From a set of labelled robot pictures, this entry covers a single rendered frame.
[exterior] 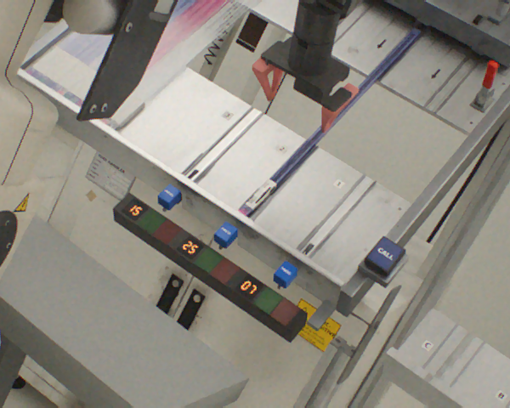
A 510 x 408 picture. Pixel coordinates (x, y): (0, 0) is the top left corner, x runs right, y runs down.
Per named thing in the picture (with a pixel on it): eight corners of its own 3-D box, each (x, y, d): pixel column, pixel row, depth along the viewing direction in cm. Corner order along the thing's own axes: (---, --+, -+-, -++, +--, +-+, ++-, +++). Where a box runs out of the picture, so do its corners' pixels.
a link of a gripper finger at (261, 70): (272, 81, 147) (280, 31, 140) (311, 103, 144) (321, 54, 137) (245, 103, 143) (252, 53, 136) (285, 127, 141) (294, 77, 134)
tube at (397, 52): (244, 221, 148) (244, 217, 147) (236, 216, 148) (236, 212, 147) (420, 35, 172) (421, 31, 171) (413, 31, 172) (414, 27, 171)
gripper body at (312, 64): (290, 45, 140) (297, 3, 134) (348, 78, 137) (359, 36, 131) (263, 66, 136) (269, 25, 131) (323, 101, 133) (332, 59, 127)
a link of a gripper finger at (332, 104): (310, 103, 145) (320, 53, 138) (350, 126, 142) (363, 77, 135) (284, 126, 141) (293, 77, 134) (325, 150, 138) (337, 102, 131)
